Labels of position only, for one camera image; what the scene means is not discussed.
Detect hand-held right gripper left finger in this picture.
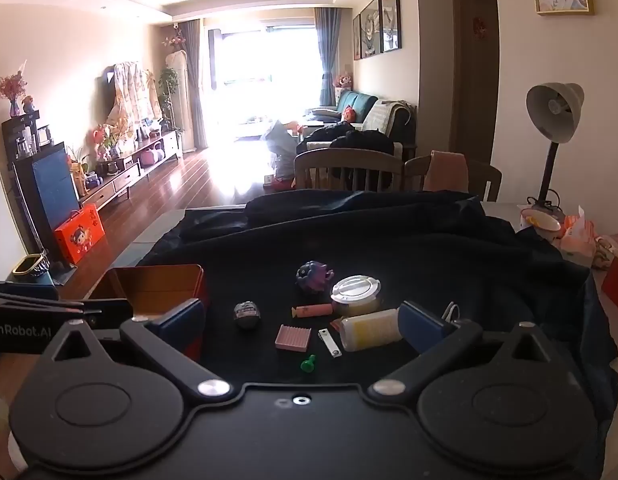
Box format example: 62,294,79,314
39,299,232,398

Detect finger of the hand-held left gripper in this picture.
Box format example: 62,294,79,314
0,292,132,331

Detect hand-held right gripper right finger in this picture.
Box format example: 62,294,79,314
367,301,582,398

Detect red tin box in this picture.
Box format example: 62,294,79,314
91,264,210,367

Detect white yellow bottle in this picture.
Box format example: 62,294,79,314
339,308,404,352

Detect small dark jar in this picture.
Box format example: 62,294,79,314
233,301,261,330

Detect round silver tin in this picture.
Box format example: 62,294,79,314
330,275,384,317

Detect silver nail clipper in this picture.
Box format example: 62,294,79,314
317,329,342,358

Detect pink marker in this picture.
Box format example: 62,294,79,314
290,303,334,319

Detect pink ridged block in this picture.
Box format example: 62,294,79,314
275,324,310,352

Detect purple spiky toy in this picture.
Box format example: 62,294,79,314
295,261,335,293

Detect blue trash bin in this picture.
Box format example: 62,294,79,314
6,255,60,301

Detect dark blue cloth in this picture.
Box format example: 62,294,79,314
139,190,618,480

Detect orange gift box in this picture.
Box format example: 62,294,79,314
54,203,106,265

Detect white cabinet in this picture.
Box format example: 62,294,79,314
0,162,30,281

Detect blue board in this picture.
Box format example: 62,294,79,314
31,147,82,266

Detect low wooden tv cabinet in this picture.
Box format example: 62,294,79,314
79,130,185,211

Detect dark tall cabinet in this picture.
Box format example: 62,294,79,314
1,110,82,267

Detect white cup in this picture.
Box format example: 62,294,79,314
519,207,562,243

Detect pink towel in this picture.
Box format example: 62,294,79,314
424,150,470,193

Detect wooden chair with towel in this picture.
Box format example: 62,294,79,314
404,152,503,201

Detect orange white tissue pack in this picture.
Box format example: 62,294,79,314
559,207,597,268

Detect wooden slatted chair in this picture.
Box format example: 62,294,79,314
294,148,405,193

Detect black jacket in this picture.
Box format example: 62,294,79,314
296,127,395,161

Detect floral pouch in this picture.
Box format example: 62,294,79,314
592,232,618,268

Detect white bag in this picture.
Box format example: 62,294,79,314
261,119,300,181

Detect cream checked blanket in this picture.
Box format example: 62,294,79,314
361,100,410,133

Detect vase with pink flowers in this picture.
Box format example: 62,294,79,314
0,71,30,118

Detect white standing air conditioner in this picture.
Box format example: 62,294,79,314
166,50,192,153

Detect patterned draped cloth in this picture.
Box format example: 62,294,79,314
106,61,160,131

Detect green sofa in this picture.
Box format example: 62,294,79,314
306,90,417,148

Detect grey blue curtain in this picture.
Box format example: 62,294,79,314
181,19,210,151
314,6,342,106

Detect green potted plant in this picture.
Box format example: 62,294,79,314
158,67,180,121

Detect grey desk lamp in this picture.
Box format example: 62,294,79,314
526,81,586,211

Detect brown wooden door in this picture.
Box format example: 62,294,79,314
449,0,501,163

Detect medium dark framed picture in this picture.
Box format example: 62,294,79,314
360,0,382,58

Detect large dark framed picture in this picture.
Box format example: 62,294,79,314
380,0,401,54

